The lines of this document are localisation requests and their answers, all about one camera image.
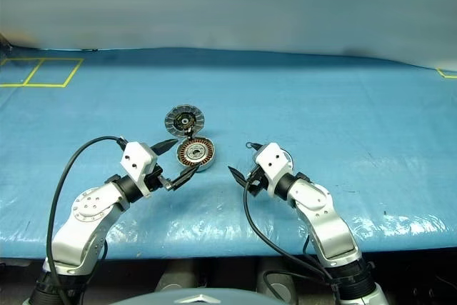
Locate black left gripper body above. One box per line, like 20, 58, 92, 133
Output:
144, 164, 174, 194

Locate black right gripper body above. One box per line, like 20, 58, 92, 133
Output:
245, 166, 268, 198

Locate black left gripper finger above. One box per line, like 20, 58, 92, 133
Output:
162, 166, 199, 192
149, 139, 179, 156

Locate silver motor rotor disc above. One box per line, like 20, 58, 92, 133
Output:
164, 103, 206, 139

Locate silver motor stator copper windings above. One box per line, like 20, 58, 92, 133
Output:
175, 136, 216, 174

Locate blue plastic table cover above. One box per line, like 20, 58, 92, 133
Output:
0, 46, 457, 261

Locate dark grey rounded housing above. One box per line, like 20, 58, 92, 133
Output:
255, 258, 300, 304
155, 259, 206, 294

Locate grey robot torso dome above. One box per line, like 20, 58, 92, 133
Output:
116, 285, 285, 305

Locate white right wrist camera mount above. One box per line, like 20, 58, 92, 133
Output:
254, 142, 292, 199

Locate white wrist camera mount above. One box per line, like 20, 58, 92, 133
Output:
120, 141, 159, 199
254, 142, 292, 199

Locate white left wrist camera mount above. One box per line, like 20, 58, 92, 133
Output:
120, 141, 159, 199

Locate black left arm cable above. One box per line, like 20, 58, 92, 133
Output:
46, 136, 126, 305

